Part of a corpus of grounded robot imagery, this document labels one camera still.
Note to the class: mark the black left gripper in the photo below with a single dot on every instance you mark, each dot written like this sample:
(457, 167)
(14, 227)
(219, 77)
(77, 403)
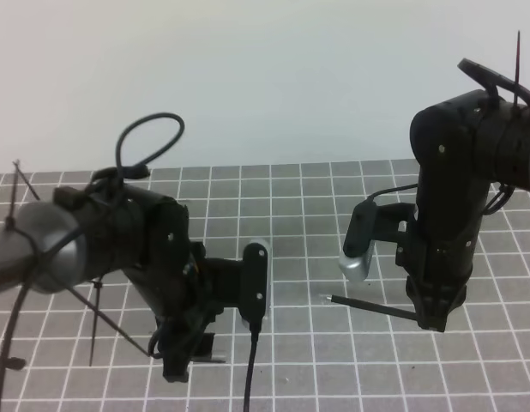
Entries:
(186, 291)

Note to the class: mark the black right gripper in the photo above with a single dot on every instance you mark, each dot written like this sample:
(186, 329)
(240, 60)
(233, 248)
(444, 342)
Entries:
(438, 236)

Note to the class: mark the clear black pen cap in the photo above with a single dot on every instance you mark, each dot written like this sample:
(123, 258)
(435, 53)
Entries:
(204, 352)

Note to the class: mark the black pen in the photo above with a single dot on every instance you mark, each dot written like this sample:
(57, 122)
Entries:
(373, 307)

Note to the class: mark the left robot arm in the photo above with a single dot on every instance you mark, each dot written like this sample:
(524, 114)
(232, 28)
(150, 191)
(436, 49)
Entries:
(82, 235)

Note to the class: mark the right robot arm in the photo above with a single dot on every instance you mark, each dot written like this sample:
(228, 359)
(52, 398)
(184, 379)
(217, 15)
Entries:
(462, 146)

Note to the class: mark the grey grid tablecloth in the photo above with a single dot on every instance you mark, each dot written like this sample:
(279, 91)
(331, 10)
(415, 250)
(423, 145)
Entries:
(313, 355)

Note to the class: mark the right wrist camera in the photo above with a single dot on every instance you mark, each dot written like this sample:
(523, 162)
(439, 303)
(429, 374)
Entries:
(357, 249)

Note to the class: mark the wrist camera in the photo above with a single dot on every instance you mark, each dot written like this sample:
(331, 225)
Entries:
(357, 249)
(255, 284)

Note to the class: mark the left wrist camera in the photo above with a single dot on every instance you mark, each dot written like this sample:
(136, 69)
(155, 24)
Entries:
(255, 284)

